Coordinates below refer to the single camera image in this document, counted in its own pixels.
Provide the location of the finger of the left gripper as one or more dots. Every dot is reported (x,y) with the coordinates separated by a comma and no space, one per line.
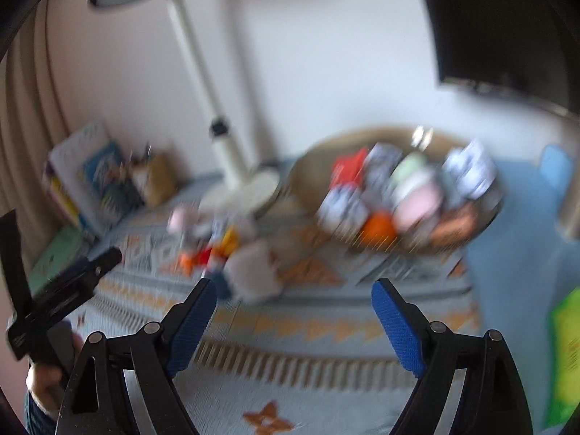
(76,284)

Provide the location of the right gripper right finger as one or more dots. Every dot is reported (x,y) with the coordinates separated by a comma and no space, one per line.
(492,400)

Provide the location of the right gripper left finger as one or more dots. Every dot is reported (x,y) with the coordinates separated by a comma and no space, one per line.
(97,401)

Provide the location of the pink white plush stack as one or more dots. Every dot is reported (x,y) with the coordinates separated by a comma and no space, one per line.
(182,220)

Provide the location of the white blue duck plush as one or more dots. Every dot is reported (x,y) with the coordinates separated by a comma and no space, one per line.
(241,269)

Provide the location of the orange small carton box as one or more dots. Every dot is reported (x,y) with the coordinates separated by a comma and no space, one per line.
(455,226)

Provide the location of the orange tangerine front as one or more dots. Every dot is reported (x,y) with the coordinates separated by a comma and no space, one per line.
(378,230)

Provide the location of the orange tangerine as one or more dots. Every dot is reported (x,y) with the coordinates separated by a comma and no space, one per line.
(378,230)
(186,263)

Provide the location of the three-ball plush dango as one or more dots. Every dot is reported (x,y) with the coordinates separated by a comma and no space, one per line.
(416,194)

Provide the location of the paper gripper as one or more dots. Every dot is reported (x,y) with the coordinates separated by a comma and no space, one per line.
(471,168)

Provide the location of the large white paper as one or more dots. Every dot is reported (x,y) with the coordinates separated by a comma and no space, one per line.
(343,212)

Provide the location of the red fish plush pouch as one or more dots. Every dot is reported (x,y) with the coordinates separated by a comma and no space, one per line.
(348,170)

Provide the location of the orange tangerine back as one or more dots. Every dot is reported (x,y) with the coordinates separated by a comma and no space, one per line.
(186,263)

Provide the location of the person's left forearm sleeve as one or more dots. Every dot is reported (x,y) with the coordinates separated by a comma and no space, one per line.
(37,422)

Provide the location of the person's left hand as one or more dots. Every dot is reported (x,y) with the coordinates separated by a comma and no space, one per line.
(44,385)

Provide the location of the green flat book stack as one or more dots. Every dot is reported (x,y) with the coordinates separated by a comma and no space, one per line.
(66,248)

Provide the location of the row of upright books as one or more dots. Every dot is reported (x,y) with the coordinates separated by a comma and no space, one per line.
(59,196)

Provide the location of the green snack bag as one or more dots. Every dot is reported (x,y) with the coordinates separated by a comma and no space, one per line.
(564,333)

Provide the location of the blue cover book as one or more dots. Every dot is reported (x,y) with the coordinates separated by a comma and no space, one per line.
(107,175)

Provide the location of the brown paper pen holder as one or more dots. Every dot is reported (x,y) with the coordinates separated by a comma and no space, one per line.
(154,179)

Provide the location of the patterned woven table mat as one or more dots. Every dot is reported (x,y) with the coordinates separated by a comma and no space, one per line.
(315,360)

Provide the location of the beige curtain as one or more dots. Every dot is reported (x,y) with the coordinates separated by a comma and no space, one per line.
(32,123)

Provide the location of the white desk lamp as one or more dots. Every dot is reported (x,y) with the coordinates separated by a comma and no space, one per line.
(242,188)

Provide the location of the blue chair back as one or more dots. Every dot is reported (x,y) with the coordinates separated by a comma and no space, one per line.
(557,168)

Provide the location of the black monitor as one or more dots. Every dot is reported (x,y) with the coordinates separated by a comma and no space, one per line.
(514,48)

